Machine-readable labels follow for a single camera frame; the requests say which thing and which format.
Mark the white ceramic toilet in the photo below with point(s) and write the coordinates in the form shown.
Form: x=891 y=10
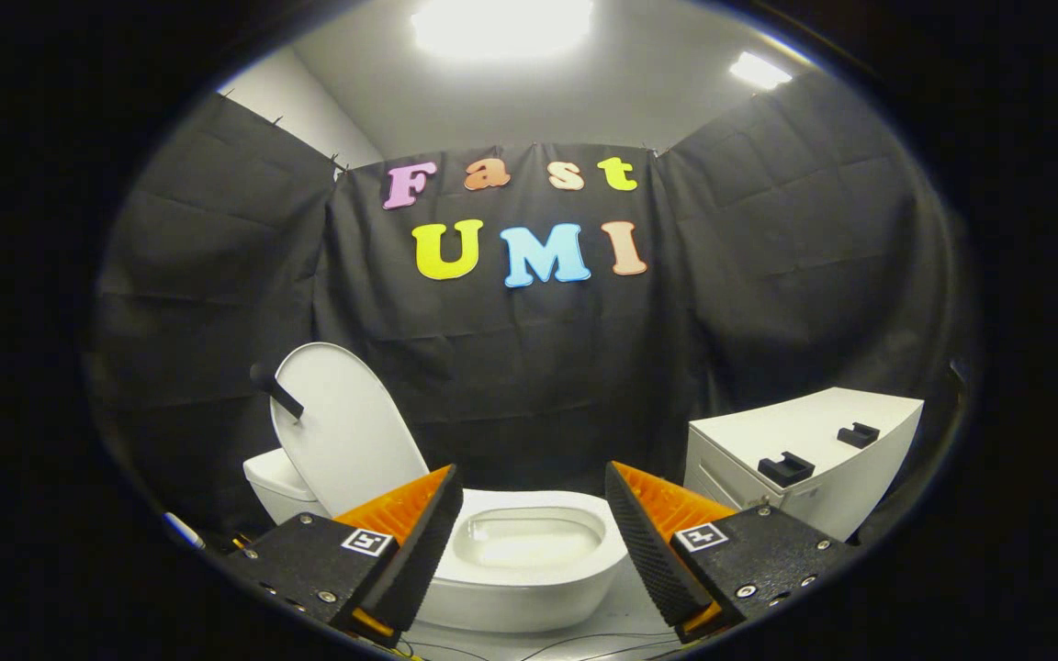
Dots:
x=529 y=610

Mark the white toilet seat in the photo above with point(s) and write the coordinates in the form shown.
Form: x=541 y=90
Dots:
x=529 y=577

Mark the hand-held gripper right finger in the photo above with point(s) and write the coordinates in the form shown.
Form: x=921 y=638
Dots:
x=641 y=542

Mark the black bracket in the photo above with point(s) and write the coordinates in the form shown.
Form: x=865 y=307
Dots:
x=858 y=434
x=784 y=468

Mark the white cabinet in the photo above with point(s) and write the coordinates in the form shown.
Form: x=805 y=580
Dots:
x=768 y=427

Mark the black backdrop cloth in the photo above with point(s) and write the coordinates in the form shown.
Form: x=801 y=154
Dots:
x=511 y=367

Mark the small ceiling light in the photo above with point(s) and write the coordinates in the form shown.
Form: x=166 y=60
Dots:
x=759 y=71

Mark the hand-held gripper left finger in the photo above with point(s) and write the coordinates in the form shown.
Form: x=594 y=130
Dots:
x=423 y=542

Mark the small white object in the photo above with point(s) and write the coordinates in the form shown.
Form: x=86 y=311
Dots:
x=185 y=531

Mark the white toilet lid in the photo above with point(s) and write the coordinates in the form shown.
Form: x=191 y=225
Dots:
x=345 y=431

